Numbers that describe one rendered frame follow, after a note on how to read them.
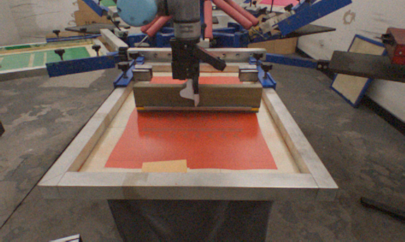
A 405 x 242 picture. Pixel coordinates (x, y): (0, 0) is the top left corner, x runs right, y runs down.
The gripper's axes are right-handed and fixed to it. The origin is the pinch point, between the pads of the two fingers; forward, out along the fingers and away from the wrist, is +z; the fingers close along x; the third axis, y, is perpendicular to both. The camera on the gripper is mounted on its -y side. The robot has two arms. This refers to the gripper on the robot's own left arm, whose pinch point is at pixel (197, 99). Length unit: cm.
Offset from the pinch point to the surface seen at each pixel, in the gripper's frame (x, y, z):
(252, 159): 23.8, -13.5, 5.3
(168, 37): -94, 21, -1
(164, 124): 7.7, 10.5, 4.4
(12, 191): -52, 138, 95
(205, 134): 13.1, -2.3, 4.9
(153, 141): 16.6, 12.0, 4.3
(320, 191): 36.0, -24.3, 3.1
